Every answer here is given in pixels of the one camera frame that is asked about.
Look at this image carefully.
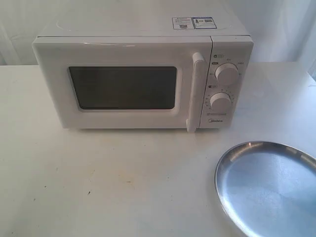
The white lower timer knob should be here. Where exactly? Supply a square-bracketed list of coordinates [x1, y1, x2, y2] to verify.
[209, 92, 232, 113]

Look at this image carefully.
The white microwave oven body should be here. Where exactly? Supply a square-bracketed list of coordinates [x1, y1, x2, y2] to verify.
[36, 6, 253, 130]

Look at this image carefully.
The white and blue label sticker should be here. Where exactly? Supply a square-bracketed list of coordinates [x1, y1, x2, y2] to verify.
[172, 17, 217, 30]

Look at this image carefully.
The round steel tray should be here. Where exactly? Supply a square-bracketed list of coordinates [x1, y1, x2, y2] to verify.
[214, 141, 316, 237]

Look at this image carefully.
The white upper control knob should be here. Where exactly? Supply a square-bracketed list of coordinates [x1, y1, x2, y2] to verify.
[215, 63, 239, 84]

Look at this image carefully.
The white microwave door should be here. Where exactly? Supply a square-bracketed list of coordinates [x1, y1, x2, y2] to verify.
[33, 37, 213, 132]

